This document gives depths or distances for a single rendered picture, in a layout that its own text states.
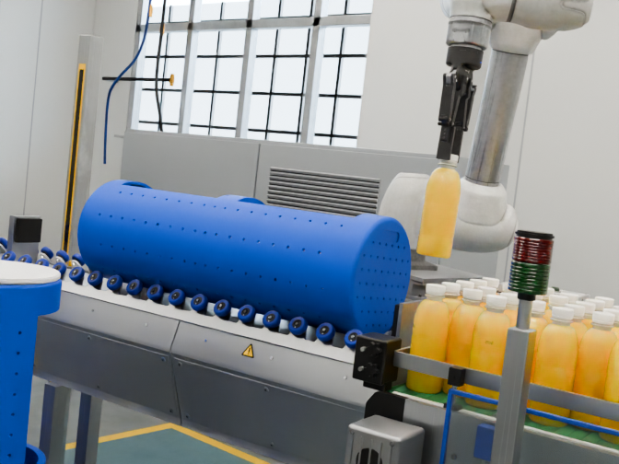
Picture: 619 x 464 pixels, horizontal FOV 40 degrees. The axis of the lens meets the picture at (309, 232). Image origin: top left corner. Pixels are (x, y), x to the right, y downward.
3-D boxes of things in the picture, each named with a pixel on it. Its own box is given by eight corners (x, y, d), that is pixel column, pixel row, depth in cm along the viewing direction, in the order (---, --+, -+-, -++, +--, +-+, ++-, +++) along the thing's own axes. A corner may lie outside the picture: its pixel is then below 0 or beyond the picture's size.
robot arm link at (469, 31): (441, 15, 174) (437, 43, 175) (483, 16, 170) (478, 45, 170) (458, 26, 182) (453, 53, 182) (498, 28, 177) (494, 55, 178)
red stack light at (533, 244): (519, 258, 141) (521, 235, 141) (556, 263, 138) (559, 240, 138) (505, 259, 136) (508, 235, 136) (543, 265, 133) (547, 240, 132)
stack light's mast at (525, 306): (510, 322, 142) (522, 229, 141) (547, 330, 139) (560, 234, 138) (496, 326, 137) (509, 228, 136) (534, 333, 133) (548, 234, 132)
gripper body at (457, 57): (457, 52, 182) (449, 95, 182) (441, 42, 175) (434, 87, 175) (490, 53, 178) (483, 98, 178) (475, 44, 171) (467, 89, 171)
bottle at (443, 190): (446, 259, 173) (461, 162, 172) (412, 253, 176) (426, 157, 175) (452, 259, 180) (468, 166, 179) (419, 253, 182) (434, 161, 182)
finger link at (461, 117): (453, 76, 178) (456, 76, 179) (449, 130, 180) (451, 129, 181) (470, 77, 176) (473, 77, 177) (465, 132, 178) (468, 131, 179)
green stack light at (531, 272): (515, 287, 142) (519, 259, 141) (552, 294, 138) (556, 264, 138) (501, 289, 136) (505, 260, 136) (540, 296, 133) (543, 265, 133)
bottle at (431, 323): (436, 386, 176) (448, 292, 175) (445, 396, 169) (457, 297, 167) (402, 383, 175) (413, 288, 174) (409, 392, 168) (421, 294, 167)
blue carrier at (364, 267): (142, 280, 252) (157, 186, 252) (401, 339, 204) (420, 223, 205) (68, 275, 228) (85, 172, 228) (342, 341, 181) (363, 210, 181)
